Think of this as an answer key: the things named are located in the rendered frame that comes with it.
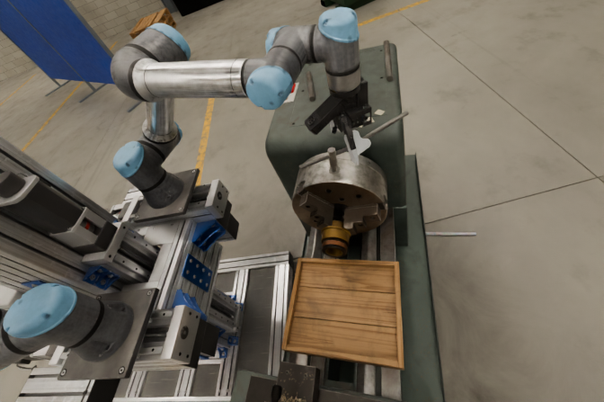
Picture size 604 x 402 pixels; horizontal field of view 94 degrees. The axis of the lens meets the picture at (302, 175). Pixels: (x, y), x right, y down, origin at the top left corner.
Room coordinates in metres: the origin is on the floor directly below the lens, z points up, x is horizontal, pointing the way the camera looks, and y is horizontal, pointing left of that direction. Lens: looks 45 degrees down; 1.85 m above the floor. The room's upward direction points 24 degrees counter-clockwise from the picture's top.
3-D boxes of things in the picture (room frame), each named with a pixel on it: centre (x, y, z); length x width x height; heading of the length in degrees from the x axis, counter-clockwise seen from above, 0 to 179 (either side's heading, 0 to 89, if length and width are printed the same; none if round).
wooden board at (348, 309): (0.33, 0.05, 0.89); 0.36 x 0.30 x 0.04; 62
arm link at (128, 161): (0.91, 0.52, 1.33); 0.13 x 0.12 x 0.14; 144
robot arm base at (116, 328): (0.43, 0.68, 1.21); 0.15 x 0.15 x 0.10
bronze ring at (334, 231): (0.45, -0.01, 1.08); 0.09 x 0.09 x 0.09; 62
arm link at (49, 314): (0.43, 0.69, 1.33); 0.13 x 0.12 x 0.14; 93
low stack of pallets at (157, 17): (8.67, 1.93, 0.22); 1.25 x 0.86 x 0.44; 173
